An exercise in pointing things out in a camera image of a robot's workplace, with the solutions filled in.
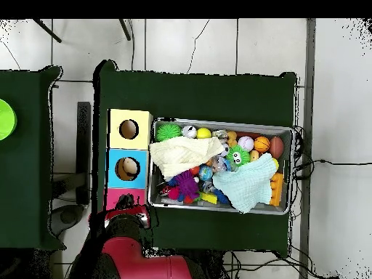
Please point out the cream waffle cloth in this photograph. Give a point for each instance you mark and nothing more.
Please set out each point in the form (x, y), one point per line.
(180, 154)

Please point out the grey round stand base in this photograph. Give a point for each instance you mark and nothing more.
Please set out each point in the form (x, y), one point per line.
(68, 216)

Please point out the black flat panel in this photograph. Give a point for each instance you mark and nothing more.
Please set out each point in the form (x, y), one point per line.
(83, 145)

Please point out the dark green side table cloth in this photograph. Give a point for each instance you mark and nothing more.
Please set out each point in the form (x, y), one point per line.
(26, 174)

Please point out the lime green round dish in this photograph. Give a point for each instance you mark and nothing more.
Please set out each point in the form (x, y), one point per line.
(5, 119)

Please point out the orange basketball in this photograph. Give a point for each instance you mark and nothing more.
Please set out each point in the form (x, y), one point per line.
(262, 144)

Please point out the wooden box with three holes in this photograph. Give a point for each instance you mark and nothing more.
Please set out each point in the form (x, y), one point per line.
(116, 139)

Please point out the silver mesh bin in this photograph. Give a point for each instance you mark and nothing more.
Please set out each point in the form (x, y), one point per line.
(180, 203)

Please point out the purple spiky toy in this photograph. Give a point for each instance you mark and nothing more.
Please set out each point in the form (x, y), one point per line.
(187, 184)

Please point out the plain green spiky ball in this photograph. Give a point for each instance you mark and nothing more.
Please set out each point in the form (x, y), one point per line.
(168, 132)

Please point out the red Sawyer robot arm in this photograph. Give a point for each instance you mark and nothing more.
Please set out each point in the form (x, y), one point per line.
(145, 261)

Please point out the green spiky ball with eyes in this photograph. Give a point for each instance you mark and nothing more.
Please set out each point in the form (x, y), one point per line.
(242, 152)

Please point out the black tripod leg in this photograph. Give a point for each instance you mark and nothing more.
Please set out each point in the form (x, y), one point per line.
(48, 31)
(125, 30)

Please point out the mint green waffle cloth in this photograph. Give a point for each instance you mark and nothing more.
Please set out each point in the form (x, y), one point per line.
(247, 183)

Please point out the white baseball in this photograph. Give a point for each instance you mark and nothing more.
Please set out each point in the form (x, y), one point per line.
(246, 143)

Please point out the brown football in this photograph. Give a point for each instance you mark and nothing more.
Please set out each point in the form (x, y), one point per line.
(276, 147)

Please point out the yellow ball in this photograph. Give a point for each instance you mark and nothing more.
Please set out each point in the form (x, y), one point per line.
(204, 133)

